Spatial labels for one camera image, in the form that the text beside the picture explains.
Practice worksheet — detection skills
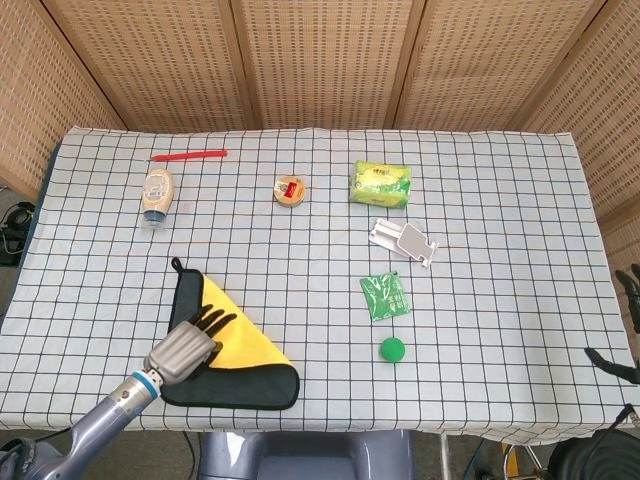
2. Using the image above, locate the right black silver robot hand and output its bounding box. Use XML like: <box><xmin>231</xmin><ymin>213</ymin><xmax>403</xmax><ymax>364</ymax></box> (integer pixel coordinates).
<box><xmin>583</xmin><ymin>263</ymin><xmax>640</xmax><ymax>386</ymax></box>

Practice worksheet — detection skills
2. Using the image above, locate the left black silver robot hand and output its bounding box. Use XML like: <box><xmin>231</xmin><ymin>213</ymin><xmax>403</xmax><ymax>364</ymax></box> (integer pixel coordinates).
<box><xmin>144</xmin><ymin>302</ymin><xmax>238</xmax><ymax>386</ymax></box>

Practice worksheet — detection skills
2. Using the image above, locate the dark grey cleaning cloth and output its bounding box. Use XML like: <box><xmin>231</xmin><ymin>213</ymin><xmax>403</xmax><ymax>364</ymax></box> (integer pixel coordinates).
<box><xmin>160</xmin><ymin>257</ymin><xmax>301</xmax><ymax>411</ymax></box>

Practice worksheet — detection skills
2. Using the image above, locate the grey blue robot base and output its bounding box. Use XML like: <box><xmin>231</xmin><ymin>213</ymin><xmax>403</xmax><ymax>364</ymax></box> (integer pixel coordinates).
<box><xmin>198</xmin><ymin>430</ymin><xmax>415</xmax><ymax>480</ymax></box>

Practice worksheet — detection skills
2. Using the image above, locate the black round robot joint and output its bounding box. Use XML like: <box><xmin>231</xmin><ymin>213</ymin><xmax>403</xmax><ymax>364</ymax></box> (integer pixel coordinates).
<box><xmin>548</xmin><ymin>424</ymin><xmax>640</xmax><ymax>480</ymax></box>

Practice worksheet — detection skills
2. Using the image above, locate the beige squeeze bottle blue cap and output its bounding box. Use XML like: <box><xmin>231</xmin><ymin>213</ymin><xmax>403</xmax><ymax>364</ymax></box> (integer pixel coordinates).
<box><xmin>141</xmin><ymin>167</ymin><xmax>175</xmax><ymax>232</ymax></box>

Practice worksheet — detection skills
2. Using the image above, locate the white black grid tablecloth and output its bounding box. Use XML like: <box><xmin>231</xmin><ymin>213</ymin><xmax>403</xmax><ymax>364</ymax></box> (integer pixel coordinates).
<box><xmin>0</xmin><ymin>125</ymin><xmax>637</xmax><ymax>445</ymax></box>

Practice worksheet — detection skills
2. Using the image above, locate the round tin red label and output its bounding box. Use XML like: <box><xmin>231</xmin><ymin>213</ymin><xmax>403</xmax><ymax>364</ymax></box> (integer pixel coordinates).
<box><xmin>272</xmin><ymin>175</ymin><xmax>307</xmax><ymax>207</ymax></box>

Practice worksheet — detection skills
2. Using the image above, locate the red plastic pen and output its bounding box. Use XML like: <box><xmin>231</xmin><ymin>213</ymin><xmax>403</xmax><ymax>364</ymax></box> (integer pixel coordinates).
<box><xmin>151</xmin><ymin>149</ymin><xmax>229</xmax><ymax>163</ymax></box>

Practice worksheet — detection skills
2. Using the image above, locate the green snack sachet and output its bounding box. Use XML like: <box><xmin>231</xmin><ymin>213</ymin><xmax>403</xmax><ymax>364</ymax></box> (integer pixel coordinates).
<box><xmin>359</xmin><ymin>271</ymin><xmax>412</xmax><ymax>321</ymax></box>

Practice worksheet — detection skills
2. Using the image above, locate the green ball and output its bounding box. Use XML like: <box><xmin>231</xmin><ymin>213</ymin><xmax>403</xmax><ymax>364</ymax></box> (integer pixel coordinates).
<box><xmin>379</xmin><ymin>336</ymin><xmax>407</xmax><ymax>364</ymax></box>

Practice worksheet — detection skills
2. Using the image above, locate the white folding phone stand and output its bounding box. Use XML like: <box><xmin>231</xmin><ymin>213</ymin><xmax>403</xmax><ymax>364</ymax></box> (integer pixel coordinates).
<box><xmin>368</xmin><ymin>218</ymin><xmax>441</xmax><ymax>270</ymax></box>

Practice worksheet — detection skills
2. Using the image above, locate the green yellow tissue pack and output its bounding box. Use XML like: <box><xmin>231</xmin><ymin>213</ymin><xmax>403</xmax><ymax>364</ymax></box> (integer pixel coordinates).
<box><xmin>349</xmin><ymin>159</ymin><xmax>416</xmax><ymax>210</ymax></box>

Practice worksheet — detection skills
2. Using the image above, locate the wooden woven folding screen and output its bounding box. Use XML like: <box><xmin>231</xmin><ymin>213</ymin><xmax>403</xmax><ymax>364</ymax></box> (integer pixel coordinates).
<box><xmin>0</xmin><ymin>0</ymin><xmax>640</xmax><ymax>289</ymax></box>

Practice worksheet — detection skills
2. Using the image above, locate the chrome yellow stool frame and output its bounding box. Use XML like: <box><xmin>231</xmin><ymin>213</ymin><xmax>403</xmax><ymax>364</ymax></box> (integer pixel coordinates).
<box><xmin>502</xmin><ymin>442</ymin><xmax>544</xmax><ymax>480</ymax></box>

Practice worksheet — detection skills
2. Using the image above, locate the black equipment with cables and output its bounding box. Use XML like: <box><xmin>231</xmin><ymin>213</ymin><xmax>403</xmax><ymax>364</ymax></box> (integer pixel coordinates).
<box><xmin>0</xmin><ymin>185</ymin><xmax>37</xmax><ymax>267</ymax></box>

